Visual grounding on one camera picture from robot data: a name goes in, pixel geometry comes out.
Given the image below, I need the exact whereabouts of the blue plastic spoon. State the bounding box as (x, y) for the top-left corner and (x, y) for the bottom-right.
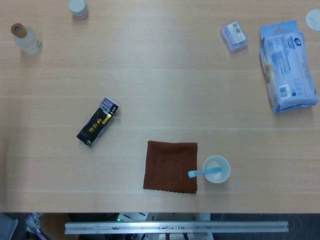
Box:
(187, 167), (222, 179)

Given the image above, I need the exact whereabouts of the white paper cup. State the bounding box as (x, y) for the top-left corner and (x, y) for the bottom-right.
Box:
(202, 155), (232, 184)

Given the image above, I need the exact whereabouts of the white round lid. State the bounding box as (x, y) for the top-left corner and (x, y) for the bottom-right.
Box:
(305, 9), (320, 32)

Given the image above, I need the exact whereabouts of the black rectangular box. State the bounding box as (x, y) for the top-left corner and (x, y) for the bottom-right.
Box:
(76, 96), (120, 149)

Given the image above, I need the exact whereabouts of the small white jar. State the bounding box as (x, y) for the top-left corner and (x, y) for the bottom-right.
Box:
(68, 0), (89, 20)

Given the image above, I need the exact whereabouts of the blue wet wipes pack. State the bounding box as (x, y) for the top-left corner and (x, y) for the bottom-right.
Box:
(258, 19), (320, 115)

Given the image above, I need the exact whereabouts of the frosted bottle with wooden cap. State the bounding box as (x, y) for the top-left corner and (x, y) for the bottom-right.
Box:
(10, 22), (44, 57)

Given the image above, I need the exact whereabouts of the brown folded cloth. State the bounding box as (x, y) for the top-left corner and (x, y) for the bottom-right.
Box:
(142, 140), (199, 195)

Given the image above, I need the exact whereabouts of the aluminium profile rail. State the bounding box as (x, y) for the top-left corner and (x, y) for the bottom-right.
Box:
(64, 220), (289, 235)

